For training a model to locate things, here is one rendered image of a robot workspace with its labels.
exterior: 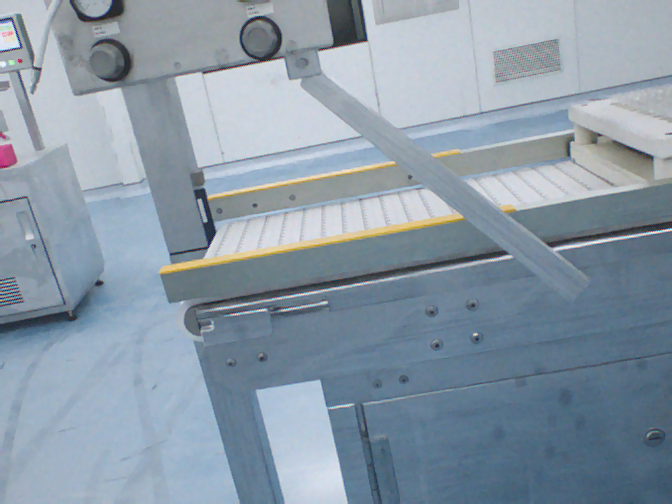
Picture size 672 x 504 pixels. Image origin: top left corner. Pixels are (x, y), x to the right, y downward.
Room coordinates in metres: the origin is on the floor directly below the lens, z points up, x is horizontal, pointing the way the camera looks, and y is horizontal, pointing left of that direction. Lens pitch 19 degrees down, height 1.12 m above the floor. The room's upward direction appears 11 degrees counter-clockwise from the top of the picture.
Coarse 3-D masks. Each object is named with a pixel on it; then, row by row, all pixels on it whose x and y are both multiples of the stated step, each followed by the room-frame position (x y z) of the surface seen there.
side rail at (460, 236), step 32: (608, 192) 0.58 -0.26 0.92; (640, 192) 0.57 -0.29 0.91; (448, 224) 0.59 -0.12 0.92; (544, 224) 0.58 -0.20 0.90; (576, 224) 0.58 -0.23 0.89; (608, 224) 0.58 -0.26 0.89; (288, 256) 0.60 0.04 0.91; (320, 256) 0.59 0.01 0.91; (352, 256) 0.59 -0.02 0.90; (384, 256) 0.59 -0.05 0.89; (416, 256) 0.59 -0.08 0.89; (192, 288) 0.60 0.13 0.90; (224, 288) 0.60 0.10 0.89
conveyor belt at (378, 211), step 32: (416, 192) 0.84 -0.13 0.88; (480, 192) 0.78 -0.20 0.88; (512, 192) 0.75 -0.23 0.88; (544, 192) 0.73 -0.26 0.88; (576, 192) 0.71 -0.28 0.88; (224, 224) 0.87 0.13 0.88; (256, 224) 0.84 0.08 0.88; (288, 224) 0.81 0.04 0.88; (320, 224) 0.78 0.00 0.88; (352, 224) 0.75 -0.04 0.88; (384, 224) 0.73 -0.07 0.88; (640, 224) 0.59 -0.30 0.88; (448, 256) 0.60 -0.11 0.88; (256, 288) 0.62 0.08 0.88; (288, 288) 0.61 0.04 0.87
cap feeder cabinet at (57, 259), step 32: (32, 160) 3.01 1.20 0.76; (64, 160) 3.36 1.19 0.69; (0, 192) 2.92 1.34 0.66; (32, 192) 2.92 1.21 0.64; (64, 192) 3.23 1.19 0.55; (0, 224) 2.92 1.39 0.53; (32, 224) 2.92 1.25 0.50; (64, 224) 3.11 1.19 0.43; (0, 256) 2.92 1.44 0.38; (32, 256) 2.92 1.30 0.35; (64, 256) 3.00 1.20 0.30; (96, 256) 3.37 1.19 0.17; (0, 288) 2.93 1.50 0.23; (32, 288) 2.92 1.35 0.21; (64, 288) 2.92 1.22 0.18; (0, 320) 2.94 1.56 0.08
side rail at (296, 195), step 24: (504, 144) 0.85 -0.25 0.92; (528, 144) 0.85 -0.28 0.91; (552, 144) 0.84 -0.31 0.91; (384, 168) 0.86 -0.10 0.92; (456, 168) 0.85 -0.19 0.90; (480, 168) 0.85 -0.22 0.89; (504, 168) 0.85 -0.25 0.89; (264, 192) 0.87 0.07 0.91; (288, 192) 0.87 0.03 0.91; (312, 192) 0.87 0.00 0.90; (336, 192) 0.86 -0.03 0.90; (360, 192) 0.86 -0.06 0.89; (216, 216) 0.87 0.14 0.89; (240, 216) 0.87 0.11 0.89
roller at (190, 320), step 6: (222, 300) 0.65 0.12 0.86; (192, 306) 0.62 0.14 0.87; (198, 306) 0.62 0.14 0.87; (186, 312) 0.62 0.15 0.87; (192, 312) 0.61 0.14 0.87; (186, 318) 0.61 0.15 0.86; (192, 318) 0.61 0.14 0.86; (186, 324) 0.61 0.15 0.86; (192, 324) 0.61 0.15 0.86; (198, 324) 0.61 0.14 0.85; (192, 330) 0.61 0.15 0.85; (198, 330) 0.61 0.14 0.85
